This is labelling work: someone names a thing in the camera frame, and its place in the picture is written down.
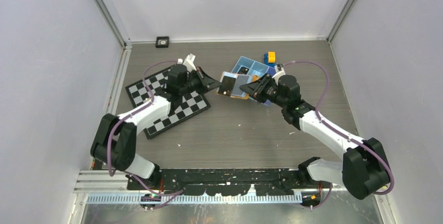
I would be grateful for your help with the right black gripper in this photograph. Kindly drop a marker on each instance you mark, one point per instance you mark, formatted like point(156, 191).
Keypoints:
point(257, 88)

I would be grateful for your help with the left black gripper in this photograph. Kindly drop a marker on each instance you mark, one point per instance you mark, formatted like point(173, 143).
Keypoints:
point(207, 83)

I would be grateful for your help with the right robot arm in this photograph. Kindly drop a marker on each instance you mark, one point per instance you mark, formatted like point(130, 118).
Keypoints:
point(364, 168)

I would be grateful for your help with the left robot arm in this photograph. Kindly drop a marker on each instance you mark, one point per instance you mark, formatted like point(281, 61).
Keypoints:
point(115, 139)

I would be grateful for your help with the dark grey credit card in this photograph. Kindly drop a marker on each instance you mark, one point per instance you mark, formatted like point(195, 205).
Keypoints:
point(227, 86)

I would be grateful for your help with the black item in tray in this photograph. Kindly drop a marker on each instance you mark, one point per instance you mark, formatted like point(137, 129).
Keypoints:
point(243, 70)

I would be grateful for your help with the blue compartment tray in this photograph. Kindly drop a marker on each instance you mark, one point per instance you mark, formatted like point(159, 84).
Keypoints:
point(255, 68)

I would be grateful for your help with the black white chessboard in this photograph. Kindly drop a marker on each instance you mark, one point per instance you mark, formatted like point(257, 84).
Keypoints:
point(161, 102)

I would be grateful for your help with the blue orange toy block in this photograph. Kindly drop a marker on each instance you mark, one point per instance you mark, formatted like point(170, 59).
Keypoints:
point(269, 59)

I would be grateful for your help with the small black square device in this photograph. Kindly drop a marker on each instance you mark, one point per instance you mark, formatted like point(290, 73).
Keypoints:
point(162, 42)

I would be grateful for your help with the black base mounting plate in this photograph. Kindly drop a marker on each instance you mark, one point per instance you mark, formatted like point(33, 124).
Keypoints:
point(226, 182)

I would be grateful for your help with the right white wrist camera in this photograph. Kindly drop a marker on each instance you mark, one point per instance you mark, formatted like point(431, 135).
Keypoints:
point(279, 72)

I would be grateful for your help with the aluminium frame rail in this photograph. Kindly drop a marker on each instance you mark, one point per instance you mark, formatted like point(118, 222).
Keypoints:
point(99, 181)

